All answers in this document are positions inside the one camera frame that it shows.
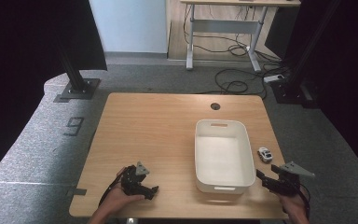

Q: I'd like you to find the black metal stand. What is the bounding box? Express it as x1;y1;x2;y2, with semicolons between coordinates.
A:
53;36;103;104
269;0;344;110

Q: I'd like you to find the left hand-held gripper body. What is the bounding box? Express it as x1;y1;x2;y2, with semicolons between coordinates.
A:
119;161;152;197

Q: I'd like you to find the grey tape floor marker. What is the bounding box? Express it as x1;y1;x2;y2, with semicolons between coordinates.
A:
62;116;85;137

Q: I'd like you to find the black curtain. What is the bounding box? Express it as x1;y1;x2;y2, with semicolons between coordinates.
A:
264;0;358;175
0;0;108;185

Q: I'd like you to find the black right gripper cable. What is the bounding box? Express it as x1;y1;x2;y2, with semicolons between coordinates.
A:
297;182;312;219

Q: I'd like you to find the white toy police car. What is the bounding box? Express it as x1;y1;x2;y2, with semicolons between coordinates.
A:
257;147;274;163

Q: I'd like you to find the black cable bundle under desk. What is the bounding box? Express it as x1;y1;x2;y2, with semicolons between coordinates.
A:
182;4;282;64

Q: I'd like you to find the white power strip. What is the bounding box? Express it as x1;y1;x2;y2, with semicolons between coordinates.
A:
263;74;285;84

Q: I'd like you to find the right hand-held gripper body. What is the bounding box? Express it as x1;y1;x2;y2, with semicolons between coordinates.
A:
270;161;316;198

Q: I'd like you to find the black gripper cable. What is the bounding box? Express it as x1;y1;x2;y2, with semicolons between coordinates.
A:
98;169;129;207
297;182;312;219

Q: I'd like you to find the white-framed wooden desk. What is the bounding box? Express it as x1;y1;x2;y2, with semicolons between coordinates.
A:
180;0;302;73

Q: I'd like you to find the white plastic bin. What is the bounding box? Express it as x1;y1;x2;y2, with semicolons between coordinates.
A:
194;119;256;196

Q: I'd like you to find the grey tape piece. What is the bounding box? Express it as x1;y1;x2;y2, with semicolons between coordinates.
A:
66;186;88;198

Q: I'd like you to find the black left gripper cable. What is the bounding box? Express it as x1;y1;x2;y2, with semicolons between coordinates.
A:
98;169;129;207

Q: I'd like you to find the person's left hand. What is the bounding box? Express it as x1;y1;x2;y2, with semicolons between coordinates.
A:
103;167;145;217

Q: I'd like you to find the black looped floor cable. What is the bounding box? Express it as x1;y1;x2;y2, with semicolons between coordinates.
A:
195;66;293;101

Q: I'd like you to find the person's right hand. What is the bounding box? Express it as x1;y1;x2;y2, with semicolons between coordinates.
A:
275;188;310;224

